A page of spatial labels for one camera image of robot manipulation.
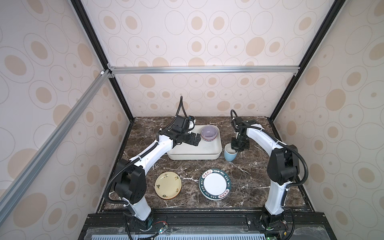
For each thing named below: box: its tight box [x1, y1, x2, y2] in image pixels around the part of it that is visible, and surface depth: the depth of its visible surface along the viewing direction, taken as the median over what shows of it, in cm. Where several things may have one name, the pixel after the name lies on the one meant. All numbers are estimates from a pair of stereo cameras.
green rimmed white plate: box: [198, 168, 232, 201], surface depth 86 cm
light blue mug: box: [224, 143, 238, 162], surface depth 91 cm
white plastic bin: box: [166, 125, 223, 161], surface depth 102 cm
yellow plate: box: [154, 171, 182, 200], surface depth 87 cm
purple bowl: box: [200, 125, 218, 142], surface depth 103 cm
